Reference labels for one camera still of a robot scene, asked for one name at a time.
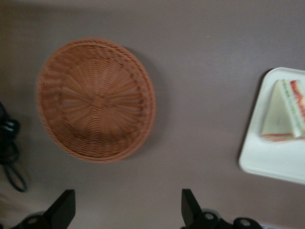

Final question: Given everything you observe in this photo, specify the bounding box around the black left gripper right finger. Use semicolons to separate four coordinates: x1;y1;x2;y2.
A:
180;188;263;229

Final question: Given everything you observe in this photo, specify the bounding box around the white rectangular plastic tray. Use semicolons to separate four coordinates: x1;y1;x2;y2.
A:
238;67;305;186

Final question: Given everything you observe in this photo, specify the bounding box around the triangular sandwich with tomato filling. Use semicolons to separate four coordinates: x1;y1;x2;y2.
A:
259;79;305;143

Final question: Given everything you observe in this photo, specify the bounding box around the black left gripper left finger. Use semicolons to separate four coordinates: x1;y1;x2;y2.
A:
14;189;76;229

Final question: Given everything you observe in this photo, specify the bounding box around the round brown wicker basket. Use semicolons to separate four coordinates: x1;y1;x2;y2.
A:
36;37;157;164

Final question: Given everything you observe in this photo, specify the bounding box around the black power cable with plug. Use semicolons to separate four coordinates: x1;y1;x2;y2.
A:
0;101;27;193

